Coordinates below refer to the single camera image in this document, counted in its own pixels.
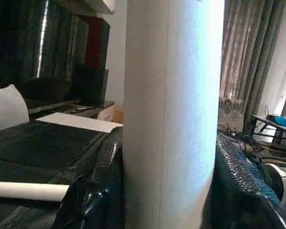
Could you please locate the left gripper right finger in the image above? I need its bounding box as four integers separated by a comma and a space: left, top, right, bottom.
200, 132, 286, 229

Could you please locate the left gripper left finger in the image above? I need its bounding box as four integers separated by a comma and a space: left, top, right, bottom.
52, 130, 125, 229

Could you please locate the white plastic table leg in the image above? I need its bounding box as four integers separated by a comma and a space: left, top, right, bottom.
0, 181, 70, 202
123, 0, 226, 229

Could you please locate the white flat board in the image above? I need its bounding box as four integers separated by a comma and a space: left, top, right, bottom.
35, 112, 123, 134

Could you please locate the black framed side table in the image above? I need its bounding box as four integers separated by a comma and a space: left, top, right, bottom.
250, 114, 286, 146

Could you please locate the grey cushion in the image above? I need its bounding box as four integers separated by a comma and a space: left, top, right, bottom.
0, 83, 31, 134

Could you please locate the light draped curtain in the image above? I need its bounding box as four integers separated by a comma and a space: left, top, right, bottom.
219, 0, 286, 134

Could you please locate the dark curtain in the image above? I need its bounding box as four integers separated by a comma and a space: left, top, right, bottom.
0, 0, 110, 101

